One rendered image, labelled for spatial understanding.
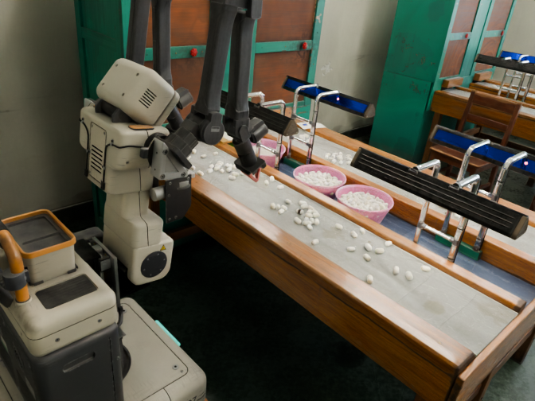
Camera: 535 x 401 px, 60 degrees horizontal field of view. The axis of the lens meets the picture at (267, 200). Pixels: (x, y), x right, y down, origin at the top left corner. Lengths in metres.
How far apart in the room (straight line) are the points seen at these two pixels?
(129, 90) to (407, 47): 3.60
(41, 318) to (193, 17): 1.68
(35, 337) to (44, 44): 1.96
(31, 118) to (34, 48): 0.40
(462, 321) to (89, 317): 1.13
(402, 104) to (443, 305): 3.30
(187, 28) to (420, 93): 2.72
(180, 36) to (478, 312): 1.83
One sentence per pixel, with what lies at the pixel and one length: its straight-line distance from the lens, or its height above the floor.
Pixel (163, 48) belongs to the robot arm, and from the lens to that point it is 1.76.
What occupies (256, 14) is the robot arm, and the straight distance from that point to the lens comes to 1.38.
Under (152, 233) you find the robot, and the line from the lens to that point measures 1.60.
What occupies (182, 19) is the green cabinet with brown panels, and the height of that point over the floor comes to 1.40.
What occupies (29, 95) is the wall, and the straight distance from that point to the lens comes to 3.03.
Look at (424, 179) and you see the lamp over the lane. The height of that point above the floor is 1.10.
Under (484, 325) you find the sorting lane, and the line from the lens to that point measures 1.66.
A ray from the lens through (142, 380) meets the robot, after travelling 1.89.
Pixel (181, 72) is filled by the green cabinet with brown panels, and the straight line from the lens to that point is 2.54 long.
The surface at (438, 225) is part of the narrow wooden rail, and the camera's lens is 2.17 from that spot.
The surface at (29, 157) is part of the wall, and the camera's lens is 3.14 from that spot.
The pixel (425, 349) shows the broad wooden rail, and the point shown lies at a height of 0.75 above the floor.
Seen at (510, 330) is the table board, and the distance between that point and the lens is 1.69.
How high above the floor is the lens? 1.70
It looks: 28 degrees down
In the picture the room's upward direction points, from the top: 6 degrees clockwise
